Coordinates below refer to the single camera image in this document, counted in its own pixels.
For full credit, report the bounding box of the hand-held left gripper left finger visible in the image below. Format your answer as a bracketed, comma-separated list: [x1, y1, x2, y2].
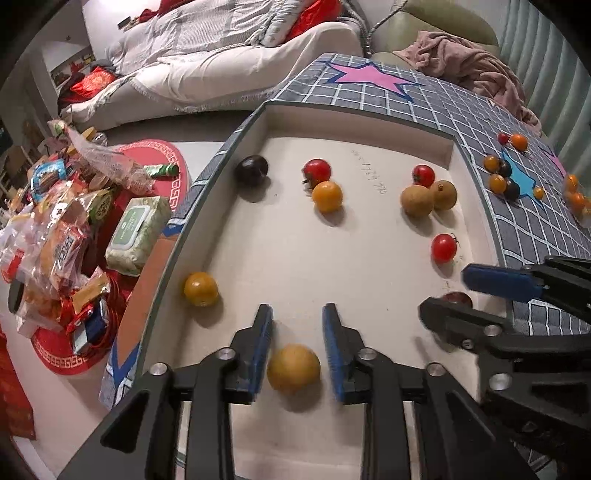
[58, 304, 274, 480]

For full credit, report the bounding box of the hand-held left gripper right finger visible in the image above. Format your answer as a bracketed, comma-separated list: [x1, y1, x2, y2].
[322, 303, 539, 480]

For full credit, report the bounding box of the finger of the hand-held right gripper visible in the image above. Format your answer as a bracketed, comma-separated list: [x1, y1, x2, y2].
[462, 257, 591, 324]
[418, 296, 591, 467]

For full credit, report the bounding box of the tan longan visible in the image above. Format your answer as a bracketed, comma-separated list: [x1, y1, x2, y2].
[400, 185, 435, 217]
[430, 180, 458, 211]
[267, 344, 321, 395]

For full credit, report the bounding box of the white shallow cardboard box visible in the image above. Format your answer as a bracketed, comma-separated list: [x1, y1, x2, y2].
[139, 102, 513, 480]

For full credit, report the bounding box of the grey checkered star blanket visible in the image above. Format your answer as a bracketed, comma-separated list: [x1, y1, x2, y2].
[99, 52, 591, 411]

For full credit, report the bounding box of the clear plastic bowl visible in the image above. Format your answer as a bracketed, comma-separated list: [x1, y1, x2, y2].
[563, 173, 591, 232]

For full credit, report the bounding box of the green wet wipes pack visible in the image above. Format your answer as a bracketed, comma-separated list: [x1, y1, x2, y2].
[105, 196, 171, 277]

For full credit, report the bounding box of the pink blanket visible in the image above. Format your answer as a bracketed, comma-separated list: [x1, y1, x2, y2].
[397, 30, 543, 134]

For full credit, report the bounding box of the green bottle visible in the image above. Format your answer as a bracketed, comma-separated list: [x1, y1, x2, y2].
[143, 162, 180, 179]

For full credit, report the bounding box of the red round rug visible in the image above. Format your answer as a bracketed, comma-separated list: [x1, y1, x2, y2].
[30, 138, 192, 378]

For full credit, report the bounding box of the pale green curtain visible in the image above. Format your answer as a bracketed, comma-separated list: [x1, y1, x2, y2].
[496, 0, 591, 162]

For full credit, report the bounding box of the pile of snack packets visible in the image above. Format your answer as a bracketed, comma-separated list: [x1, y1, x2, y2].
[0, 120, 158, 356]

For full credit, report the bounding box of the red patterned cloth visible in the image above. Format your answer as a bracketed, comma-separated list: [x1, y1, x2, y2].
[0, 323, 38, 441]

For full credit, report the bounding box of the clear plastic bag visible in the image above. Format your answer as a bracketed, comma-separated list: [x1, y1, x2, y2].
[68, 128, 155, 195]

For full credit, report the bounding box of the olive green armchair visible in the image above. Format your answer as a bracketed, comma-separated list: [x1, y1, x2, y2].
[369, 0, 502, 68]

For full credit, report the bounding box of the white sofa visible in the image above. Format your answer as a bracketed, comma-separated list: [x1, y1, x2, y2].
[60, 0, 365, 132]

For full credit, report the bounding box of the red patterned cushion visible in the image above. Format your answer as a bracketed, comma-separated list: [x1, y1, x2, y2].
[60, 67, 116, 104]

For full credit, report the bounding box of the plain red pillow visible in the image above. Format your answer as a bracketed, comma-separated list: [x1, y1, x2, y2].
[288, 0, 345, 40]

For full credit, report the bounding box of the grey striped quilt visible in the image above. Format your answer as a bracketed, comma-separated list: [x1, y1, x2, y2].
[104, 0, 324, 77]

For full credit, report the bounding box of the cluttered shelf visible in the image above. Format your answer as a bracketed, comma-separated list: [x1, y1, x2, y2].
[46, 48, 98, 88]

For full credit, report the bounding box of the grey corrugated hose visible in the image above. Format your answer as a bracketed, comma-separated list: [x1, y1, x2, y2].
[344, 0, 407, 58]

